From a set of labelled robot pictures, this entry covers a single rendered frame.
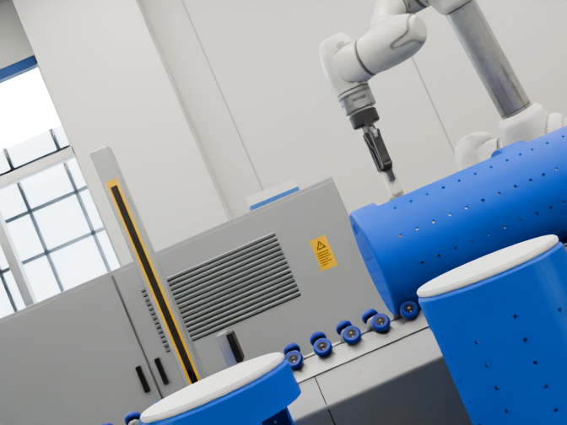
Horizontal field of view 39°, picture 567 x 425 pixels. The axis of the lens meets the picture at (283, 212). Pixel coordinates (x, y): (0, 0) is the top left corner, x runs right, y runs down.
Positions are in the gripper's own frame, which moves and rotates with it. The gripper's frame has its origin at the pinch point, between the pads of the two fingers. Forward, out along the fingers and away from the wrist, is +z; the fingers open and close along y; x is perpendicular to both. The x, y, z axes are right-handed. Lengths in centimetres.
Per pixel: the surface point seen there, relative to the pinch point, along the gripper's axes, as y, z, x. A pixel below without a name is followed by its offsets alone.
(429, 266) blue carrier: 18.9, 22.5, -2.7
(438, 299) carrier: 65, 25, -12
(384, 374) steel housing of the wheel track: 19, 42, -22
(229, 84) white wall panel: -272, -103, -20
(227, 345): 11, 22, -54
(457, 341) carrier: 65, 33, -12
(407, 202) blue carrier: 15.0, 6.6, -0.9
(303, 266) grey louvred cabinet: -146, 14, -25
